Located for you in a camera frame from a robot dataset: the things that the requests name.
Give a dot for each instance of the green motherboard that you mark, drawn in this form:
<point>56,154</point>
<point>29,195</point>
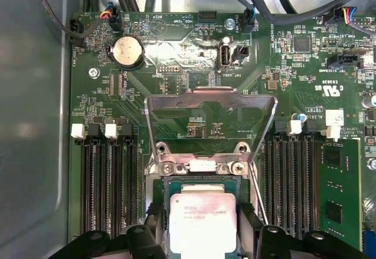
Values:
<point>252,77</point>

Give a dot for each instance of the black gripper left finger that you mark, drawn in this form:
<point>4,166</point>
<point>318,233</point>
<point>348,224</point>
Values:
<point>158,235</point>

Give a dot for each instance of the square black chip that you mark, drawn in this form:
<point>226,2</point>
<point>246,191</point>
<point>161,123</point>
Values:
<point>302,44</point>

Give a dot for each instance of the metal socket cover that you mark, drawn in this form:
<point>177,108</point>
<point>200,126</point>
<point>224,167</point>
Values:
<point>211,94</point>

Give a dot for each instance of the green RAM stick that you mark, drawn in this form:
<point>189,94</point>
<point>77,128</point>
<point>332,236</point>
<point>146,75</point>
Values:
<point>340,182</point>

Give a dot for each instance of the silver internal USB port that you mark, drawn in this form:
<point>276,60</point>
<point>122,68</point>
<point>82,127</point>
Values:
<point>224,57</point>

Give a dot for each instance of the white label sticker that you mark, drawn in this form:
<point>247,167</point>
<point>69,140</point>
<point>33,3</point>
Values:
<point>335,118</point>

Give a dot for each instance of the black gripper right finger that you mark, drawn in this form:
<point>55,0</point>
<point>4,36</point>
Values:
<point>246,235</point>

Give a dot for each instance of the silver coin cell battery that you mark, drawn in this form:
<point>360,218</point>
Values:
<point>127,52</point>

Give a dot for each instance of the black SATA connector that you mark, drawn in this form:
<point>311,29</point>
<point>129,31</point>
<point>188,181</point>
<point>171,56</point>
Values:
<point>343,60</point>

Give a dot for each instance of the blue expansion slot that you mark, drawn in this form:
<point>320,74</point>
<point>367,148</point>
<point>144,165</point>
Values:
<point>370,244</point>

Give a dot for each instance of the black RAM slot white clips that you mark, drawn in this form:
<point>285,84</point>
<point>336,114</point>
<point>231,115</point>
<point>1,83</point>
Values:
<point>291,188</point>
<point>85,182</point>
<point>114,182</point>

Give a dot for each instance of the silver-topped CPU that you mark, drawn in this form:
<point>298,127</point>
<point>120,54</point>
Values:
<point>202,223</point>

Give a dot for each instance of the black and silver PC case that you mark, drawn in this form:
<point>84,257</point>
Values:
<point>29,124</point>

